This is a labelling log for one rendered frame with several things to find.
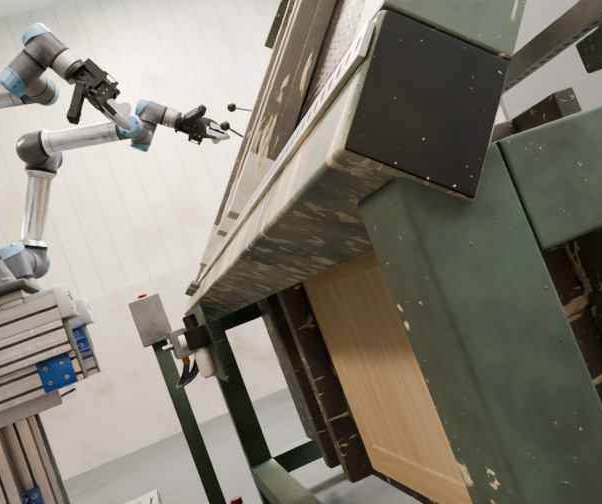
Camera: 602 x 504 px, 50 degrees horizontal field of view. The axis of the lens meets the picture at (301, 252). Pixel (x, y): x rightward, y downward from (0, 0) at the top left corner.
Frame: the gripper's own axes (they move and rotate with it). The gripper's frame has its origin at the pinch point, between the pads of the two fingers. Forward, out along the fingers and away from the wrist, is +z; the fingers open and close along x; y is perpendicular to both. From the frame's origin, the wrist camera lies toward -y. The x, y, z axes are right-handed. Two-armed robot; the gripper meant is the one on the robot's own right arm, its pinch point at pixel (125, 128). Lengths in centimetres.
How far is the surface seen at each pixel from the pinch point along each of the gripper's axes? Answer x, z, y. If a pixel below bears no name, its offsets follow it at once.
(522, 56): -68, 60, 48
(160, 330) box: 77, 43, -32
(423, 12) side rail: -130, 44, -6
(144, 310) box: 77, 33, -31
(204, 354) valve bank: 17, 57, -30
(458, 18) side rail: -130, 46, -5
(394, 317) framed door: -62, 74, -6
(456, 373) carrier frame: -128, 63, -24
